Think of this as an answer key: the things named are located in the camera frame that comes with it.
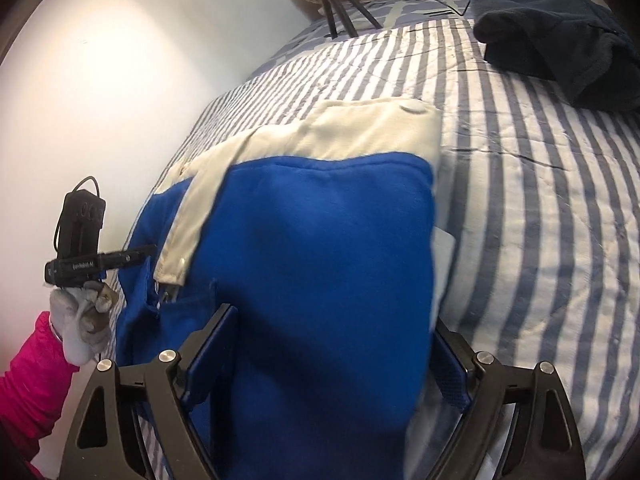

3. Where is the person's left hand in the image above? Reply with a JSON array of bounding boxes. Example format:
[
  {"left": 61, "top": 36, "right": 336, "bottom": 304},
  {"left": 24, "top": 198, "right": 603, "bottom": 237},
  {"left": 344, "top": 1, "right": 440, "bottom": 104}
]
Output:
[{"left": 49, "top": 280, "right": 119, "bottom": 366}]

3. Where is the dark navy garment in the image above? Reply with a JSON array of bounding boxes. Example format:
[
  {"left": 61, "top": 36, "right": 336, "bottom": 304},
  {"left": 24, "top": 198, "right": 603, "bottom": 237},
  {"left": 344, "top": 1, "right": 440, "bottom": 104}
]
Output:
[{"left": 470, "top": 0, "right": 640, "bottom": 112}]

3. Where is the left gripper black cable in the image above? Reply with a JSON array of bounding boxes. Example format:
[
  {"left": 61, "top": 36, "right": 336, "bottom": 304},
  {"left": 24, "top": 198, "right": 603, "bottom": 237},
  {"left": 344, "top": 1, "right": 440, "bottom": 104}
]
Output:
[{"left": 52, "top": 175, "right": 104, "bottom": 252}]

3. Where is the ring light tripod stand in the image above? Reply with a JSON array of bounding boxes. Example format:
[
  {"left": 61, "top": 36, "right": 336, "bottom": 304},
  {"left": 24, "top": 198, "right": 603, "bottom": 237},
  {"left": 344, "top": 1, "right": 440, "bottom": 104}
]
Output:
[{"left": 319, "top": 0, "right": 384, "bottom": 40}]

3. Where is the cream and blue jacket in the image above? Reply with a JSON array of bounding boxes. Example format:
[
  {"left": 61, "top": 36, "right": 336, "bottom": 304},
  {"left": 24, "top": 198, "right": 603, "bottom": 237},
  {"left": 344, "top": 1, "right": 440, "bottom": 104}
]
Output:
[{"left": 114, "top": 99, "right": 457, "bottom": 480}]

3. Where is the blue striped bed sheet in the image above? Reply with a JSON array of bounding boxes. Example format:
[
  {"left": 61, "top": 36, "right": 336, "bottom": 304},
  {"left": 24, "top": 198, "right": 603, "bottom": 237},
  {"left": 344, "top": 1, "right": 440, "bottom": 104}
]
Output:
[{"left": 107, "top": 0, "right": 640, "bottom": 480}]

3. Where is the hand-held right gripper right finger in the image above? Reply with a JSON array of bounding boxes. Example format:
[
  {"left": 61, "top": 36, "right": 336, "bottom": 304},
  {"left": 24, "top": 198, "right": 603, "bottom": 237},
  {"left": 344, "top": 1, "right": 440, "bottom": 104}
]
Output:
[{"left": 425, "top": 317, "right": 587, "bottom": 480}]

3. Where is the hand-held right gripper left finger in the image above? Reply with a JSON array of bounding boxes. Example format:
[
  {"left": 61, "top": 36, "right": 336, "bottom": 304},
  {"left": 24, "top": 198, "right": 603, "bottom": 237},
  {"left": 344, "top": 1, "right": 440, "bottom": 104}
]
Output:
[{"left": 59, "top": 302, "right": 240, "bottom": 480}]

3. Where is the person's left forearm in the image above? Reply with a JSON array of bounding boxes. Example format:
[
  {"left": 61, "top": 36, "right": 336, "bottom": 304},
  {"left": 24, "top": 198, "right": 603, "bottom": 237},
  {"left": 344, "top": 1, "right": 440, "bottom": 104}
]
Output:
[{"left": 0, "top": 310, "right": 82, "bottom": 467}]

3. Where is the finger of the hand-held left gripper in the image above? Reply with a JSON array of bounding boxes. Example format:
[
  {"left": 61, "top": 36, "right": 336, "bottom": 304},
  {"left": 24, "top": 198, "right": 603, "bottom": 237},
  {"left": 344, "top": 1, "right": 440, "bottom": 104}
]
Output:
[{"left": 102, "top": 244, "right": 159, "bottom": 269}]

